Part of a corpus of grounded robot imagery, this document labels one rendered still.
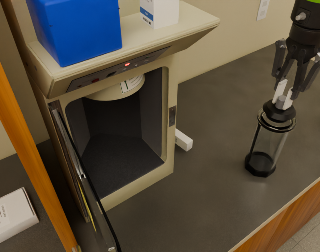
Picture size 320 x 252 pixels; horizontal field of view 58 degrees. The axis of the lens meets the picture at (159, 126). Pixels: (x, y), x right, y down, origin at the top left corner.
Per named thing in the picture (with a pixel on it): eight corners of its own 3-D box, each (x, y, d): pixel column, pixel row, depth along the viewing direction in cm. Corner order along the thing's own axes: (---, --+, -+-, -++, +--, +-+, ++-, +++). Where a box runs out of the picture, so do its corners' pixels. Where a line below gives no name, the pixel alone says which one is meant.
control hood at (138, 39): (41, 94, 53) (23, 43, 46) (180, 44, 67) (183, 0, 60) (65, 129, 46) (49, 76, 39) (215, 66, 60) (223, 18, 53)
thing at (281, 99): (254, 113, 85) (259, 95, 81) (274, 102, 89) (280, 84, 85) (280, 131, 80) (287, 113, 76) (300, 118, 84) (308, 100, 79)
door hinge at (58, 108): (83, 213, 81) (45, 104, 55) (91, 209, 82) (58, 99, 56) (85, 217, 80) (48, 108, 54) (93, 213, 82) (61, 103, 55)
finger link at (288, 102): (296, 84, 77) (299, 85, 77) (288, 105, 82) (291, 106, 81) (289, 88, 76) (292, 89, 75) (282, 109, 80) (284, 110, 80)
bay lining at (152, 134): (58, 150, 96) (24, 54, 72) (126, 120, 107) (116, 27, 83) (91, 203, 81) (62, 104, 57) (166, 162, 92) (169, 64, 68)
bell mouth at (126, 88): (62, 74, 75) (57, 55, 71) (122, 54, 82) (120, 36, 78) (93, 111, 64) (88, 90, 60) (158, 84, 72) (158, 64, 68)
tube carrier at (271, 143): (237, 161, 101) (250, 114, 86) (258, 147, 105) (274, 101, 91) (262, 182, 94) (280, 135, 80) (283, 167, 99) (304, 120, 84)
